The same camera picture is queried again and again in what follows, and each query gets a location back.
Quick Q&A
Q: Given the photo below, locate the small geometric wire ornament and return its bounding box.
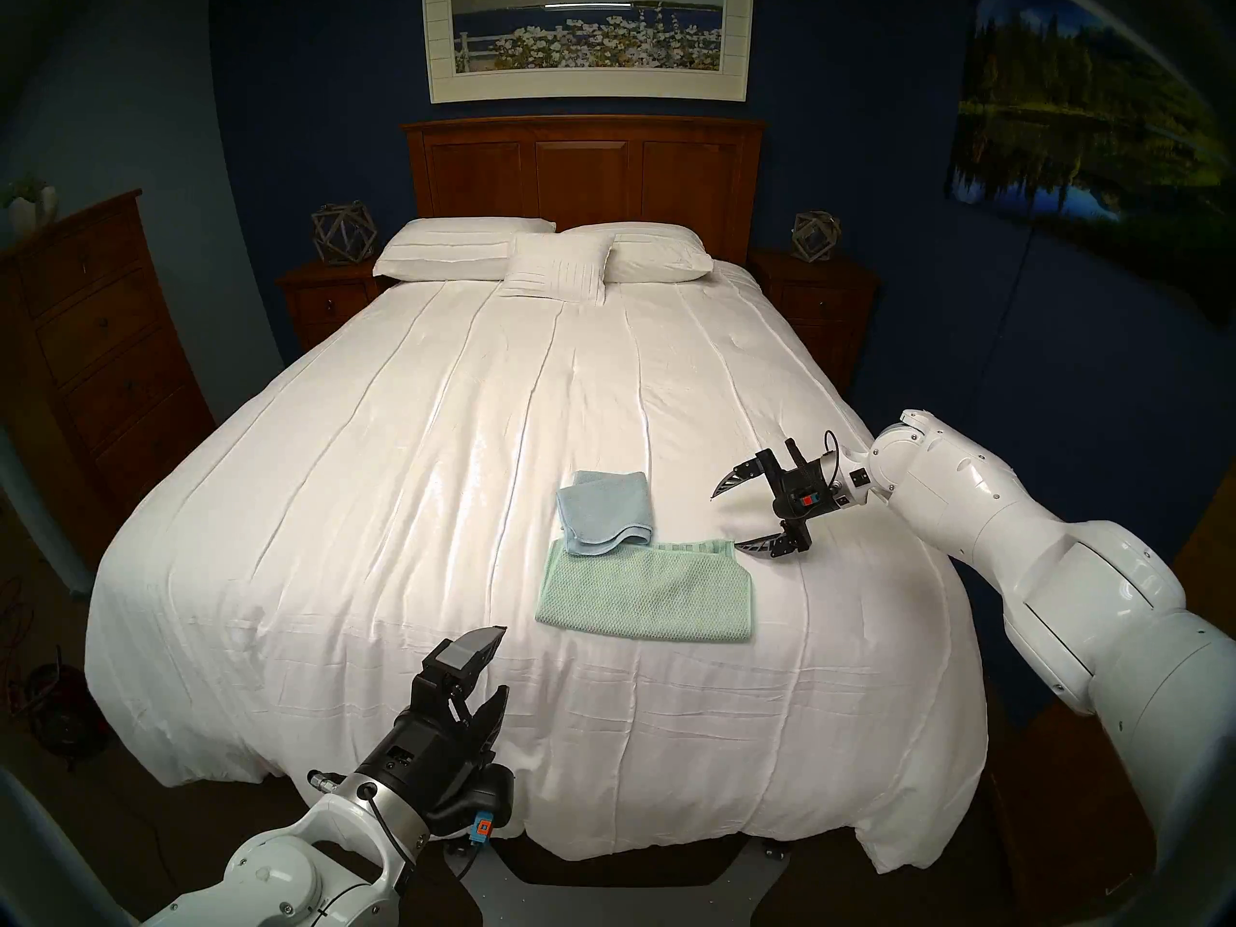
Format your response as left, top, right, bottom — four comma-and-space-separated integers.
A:
790, 211, 842, 263

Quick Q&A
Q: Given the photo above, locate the brown wooden nightstand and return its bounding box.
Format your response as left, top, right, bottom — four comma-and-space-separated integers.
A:
748, 249, 882, 395
276, 259, 392, 353

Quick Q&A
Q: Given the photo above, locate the white bed comforter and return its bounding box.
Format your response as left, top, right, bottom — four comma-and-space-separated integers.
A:
84, 259, 988, 875

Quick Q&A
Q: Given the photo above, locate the black floor device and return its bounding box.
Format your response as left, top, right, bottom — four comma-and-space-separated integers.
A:
19, 660, 112, 767

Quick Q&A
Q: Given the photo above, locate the framed flower seascape picture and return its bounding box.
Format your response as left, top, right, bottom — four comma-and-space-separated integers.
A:
421, 0, 756, 104

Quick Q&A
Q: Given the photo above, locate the long white pillow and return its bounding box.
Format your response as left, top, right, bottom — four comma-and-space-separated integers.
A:
558, 222, 716, 285
373, 217, 558, 283

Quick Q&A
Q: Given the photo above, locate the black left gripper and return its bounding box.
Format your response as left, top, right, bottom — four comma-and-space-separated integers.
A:
359, 626, 511, 823

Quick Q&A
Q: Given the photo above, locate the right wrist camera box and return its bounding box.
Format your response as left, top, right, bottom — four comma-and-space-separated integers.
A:
787, 476, 841, 522

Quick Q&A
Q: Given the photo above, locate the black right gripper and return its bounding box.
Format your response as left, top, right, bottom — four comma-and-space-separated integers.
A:
712, 439, 851, 559

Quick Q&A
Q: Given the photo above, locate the light blue hand towel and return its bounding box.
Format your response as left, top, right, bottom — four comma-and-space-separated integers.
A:
557, 469, 656, 557

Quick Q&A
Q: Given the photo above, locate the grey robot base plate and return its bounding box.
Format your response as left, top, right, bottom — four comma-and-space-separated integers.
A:
444, 833, 793, 927

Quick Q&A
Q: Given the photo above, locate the small potted plant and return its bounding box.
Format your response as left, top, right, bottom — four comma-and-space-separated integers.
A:
3, 175, 61, 239

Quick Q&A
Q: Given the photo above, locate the mint green hand towel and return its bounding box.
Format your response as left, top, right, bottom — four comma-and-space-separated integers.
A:
534, 537, 756, 644

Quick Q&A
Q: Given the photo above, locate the large geometric wire ornament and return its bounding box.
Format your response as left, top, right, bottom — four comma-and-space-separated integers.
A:
310, 201, 379, 267

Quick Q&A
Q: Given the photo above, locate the small square white pillow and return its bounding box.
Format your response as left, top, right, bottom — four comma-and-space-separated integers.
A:
499, 233, 616, 305

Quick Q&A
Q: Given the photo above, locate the brown wooden headboard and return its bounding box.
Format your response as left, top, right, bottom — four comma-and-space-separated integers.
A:
402, 116, 769, 267

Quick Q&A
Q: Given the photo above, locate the forest lake poster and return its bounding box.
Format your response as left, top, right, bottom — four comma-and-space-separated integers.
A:
944, 0, 1236, 323

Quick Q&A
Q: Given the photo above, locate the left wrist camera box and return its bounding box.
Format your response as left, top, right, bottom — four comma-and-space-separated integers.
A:
430, 766, 516, 847

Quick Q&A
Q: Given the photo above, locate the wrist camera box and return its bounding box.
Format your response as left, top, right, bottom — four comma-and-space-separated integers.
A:
787, 476, 841, 522
430, 766, 516, 847

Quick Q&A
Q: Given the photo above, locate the brown wooden dresser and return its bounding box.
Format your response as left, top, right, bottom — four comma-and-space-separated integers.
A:
0, 189, 217, 569

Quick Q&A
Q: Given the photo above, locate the thin black wall cable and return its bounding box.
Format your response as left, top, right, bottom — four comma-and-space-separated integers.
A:
973, 225, 1032, 395

